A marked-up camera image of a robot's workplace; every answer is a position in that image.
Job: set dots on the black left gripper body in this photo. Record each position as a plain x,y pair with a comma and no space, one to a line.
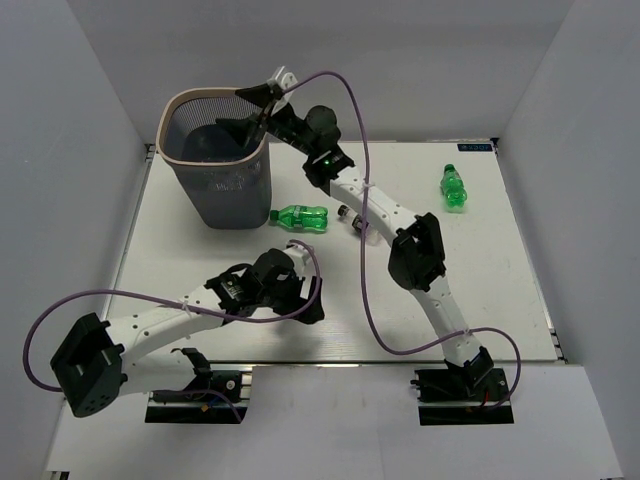
284,297

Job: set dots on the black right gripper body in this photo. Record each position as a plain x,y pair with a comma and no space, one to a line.
285,124

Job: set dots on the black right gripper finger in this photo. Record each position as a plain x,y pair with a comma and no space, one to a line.
242,131
260,95

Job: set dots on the green soda bottle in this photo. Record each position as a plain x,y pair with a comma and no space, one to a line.
301,218
453,189

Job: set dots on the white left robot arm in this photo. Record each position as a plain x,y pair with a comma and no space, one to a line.
93,363

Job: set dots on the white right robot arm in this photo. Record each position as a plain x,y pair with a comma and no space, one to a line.
417,256

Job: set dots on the grey ribbed waste bin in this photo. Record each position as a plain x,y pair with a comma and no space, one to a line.
228,184

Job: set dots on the clear bottle black label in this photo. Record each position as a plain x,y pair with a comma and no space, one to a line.
350,217

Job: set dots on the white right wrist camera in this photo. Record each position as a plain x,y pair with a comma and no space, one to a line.
281,84

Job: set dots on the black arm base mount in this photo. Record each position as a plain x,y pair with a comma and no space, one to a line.
212,396

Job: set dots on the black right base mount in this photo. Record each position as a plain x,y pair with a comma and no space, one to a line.
443,400

